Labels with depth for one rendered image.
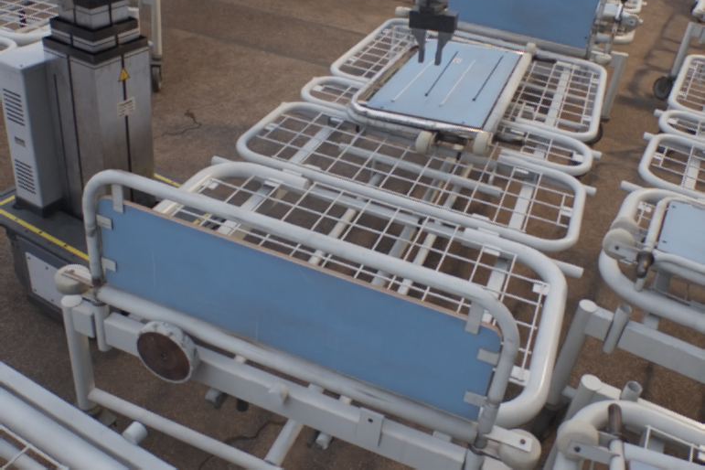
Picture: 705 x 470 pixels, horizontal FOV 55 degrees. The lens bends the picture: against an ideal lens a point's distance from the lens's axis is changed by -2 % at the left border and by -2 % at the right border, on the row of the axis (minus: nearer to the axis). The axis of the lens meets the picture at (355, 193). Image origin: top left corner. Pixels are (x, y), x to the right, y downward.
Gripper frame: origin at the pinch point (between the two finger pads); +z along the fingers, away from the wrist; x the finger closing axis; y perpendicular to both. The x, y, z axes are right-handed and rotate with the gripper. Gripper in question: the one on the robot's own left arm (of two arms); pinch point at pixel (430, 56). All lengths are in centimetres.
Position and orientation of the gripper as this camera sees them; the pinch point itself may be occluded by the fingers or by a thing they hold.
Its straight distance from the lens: 201.2
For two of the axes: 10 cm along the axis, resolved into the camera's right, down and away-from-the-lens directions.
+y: 3.3, -4.7, 8.2
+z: -0.4, 8.6, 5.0
